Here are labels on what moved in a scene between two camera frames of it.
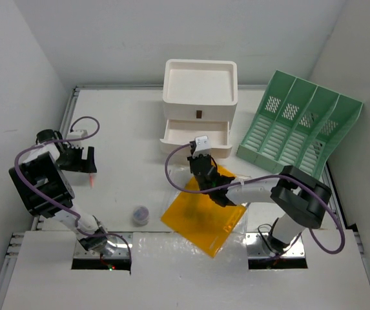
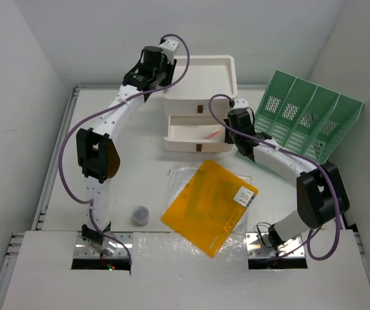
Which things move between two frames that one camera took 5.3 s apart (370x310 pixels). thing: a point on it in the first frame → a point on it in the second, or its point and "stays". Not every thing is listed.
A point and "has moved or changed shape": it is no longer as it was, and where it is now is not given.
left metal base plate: [115, 248] stays
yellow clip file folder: [199, 218] stays
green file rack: [298, 124] stays
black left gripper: [84, 165] → [168, 67]
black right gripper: [207, 157] → [228, 139]
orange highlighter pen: [91, 181] has moved or changed shape
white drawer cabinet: [199, 98] stays
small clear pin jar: [141, 216] stays
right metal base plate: [257, 248] stays
